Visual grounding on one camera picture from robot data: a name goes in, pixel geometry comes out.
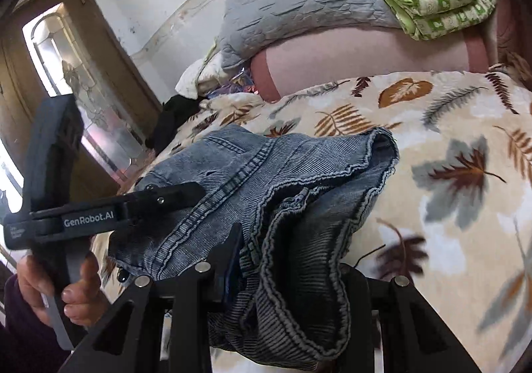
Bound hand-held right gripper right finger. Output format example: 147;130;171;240
338;264;483;373

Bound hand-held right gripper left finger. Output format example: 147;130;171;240
58;222;244;373

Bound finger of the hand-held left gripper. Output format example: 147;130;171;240
132;181;205;227

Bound blue denim pants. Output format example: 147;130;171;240
110;125;400;372

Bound person's left hand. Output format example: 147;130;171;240
17;252;110;329

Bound black cloth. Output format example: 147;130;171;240
150;95;203;154

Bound wooden door with glass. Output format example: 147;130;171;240
0;0;164;201

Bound white crumpled cloth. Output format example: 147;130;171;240
175;51;228;100

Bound colourful shiny wrapper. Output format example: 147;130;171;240
207;69;262;98

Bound leaf print blanket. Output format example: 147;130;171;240
89;69;532;373

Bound white ornate headboard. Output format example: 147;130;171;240
75;0;345;66

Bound pink bolster pillow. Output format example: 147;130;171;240
249;26;490;104

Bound grey quilted pillow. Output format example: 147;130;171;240
217;0;402;71

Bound brown upholstered furniture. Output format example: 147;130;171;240
457;0;532;87

